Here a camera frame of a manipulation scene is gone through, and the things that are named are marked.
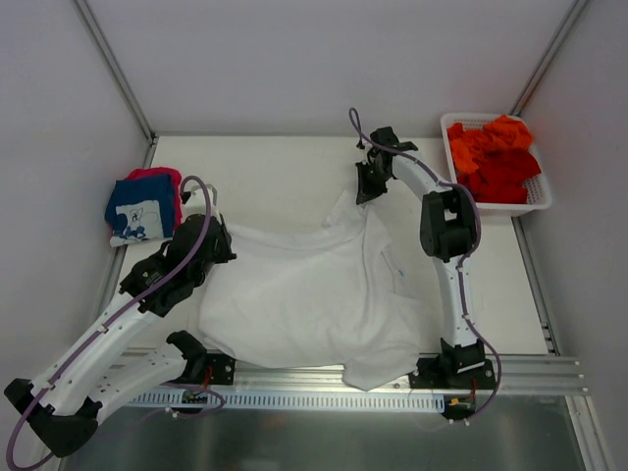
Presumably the white t-shirt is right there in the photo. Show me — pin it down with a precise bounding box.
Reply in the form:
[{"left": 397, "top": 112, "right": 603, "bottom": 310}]
[{"left": 197, "top": 193, "right": 426, "bottom": 391}]

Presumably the white slotted cable duct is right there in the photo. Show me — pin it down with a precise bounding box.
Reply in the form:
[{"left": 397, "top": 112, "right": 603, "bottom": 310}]
[{"left": 131, "top": 388, "right": 445, "bottom": 413}]

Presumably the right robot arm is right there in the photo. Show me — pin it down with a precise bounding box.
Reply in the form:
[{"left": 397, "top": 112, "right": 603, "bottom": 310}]
[{"left": 356, "top": 127, "right": 490, "bottom": 390}]

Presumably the purple cable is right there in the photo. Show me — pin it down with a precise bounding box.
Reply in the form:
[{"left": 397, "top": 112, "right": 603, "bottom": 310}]
[
  {"left": 6, "top": 175, "right": 228, "bottom": 470},
  {"left": 347, "top": 107, "right": 503, "bottom": 425}
]

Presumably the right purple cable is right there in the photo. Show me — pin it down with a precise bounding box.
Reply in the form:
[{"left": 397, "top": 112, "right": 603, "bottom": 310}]
[{"left": 347, "top": 107, "right": 503, "bottom": 425}]

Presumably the aluminium mounting rail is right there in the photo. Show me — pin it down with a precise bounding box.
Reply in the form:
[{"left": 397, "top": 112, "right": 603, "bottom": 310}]
[{"left": 57, "top": 344, "right": 589, "bottom": 396}]

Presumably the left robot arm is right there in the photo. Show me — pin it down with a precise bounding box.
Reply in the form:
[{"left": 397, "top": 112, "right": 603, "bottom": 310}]
[{"left": 4, "top": 214, "right": 236, "bottom": 458}]

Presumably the folded blue printed t-shirt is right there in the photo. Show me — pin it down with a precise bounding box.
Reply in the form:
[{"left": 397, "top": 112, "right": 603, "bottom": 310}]
[{"left": 104, "top": 180, "right": 173, "bottom": 247}]

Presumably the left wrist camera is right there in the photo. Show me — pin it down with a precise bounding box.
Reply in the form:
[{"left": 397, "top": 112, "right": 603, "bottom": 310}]
[{"left": 182, "top": 183, "right": 220, "bottom": 219}]

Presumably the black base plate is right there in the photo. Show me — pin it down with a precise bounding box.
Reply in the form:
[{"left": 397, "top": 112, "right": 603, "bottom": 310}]
[
  {"left": 175, "top": 353, "right": 236, "bottom": 387},
  {"left": 408, "top": 358, "right": 497, "bottom": 391}
]

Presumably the orange t-shirt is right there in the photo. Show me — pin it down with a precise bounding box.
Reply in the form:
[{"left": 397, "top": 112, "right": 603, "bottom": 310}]
[{"left": 445, "top": 115, "right": 534, "bottom": 174}]

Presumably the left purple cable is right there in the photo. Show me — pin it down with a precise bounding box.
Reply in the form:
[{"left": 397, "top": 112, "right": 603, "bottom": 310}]
[{"left": 6, "top": 175, "right": 228, "bottom": 470}]

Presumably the red t-shirt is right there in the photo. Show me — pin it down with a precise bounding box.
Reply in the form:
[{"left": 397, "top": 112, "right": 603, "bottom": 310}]
[{"left": 458, "top": 149, "right": 542, "bottom": 204}]

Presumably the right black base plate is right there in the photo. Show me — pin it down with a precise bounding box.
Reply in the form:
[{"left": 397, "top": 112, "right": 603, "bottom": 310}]
[{"left": 408, "top": 358, "right": 497, "bottom": 391}]

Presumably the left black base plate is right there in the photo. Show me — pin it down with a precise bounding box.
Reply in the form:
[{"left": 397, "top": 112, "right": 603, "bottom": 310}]
[{"left": 175, "top": 353, "right": 236, "bottom": 387}]

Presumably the right aluminium frame post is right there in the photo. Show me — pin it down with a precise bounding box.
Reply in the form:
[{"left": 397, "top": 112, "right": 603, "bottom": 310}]
[{"left": 510, "top": 0, "right": 592, "bottom": 116}]

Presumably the aluminium frame post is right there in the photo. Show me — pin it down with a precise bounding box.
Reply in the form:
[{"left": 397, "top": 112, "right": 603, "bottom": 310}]
[
  {"left": 510, "top": 0, "right": 592, "bottom": 116},
  {"left": 72, "top": 0, "right": 156, "bottom": 142}
]

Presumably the left aluminium frame post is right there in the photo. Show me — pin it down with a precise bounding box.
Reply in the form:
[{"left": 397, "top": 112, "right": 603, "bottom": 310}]
[{"left": 72, "top": 0, "right": 156, "bottom": 142}]

